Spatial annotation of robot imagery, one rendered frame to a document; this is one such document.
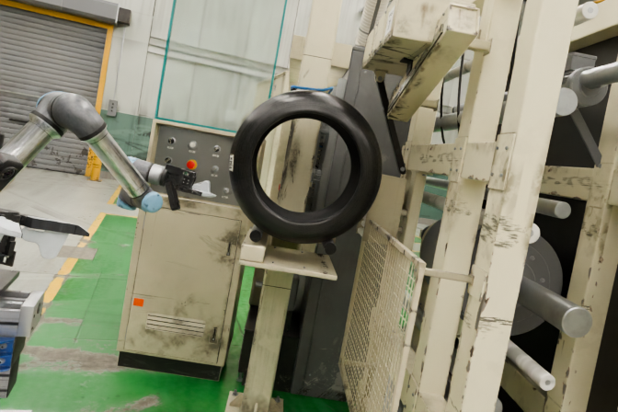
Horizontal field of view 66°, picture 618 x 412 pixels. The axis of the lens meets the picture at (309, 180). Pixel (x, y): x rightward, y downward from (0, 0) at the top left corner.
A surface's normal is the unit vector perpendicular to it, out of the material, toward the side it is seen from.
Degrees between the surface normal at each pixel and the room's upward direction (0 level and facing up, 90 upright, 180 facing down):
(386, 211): 90
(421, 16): 90
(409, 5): 90
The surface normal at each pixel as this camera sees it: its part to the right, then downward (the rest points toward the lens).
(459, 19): 0.10, -0.25
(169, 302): 0.04, 0.06
